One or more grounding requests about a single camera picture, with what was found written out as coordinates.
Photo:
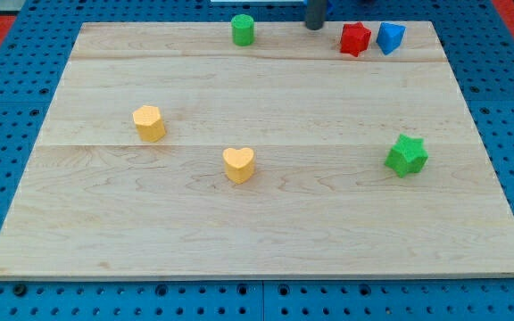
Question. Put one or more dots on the yellow heart block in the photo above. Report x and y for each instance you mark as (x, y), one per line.
(239, 164)

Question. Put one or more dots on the green cylinder block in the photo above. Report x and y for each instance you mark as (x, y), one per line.
(242, 26)

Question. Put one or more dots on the yellow hexagon block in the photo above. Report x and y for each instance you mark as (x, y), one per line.
(149, 123)

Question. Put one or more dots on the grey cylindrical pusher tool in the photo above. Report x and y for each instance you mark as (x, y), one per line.
(315, 14)

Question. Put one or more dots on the light wooden board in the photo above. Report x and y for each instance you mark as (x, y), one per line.
(96, 203)

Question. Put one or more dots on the blue triangle block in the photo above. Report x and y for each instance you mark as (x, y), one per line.
(390, 37)

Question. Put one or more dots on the red star block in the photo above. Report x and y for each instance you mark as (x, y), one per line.
(355, 38)

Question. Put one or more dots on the green star block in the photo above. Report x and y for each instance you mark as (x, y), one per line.
(407, 156)

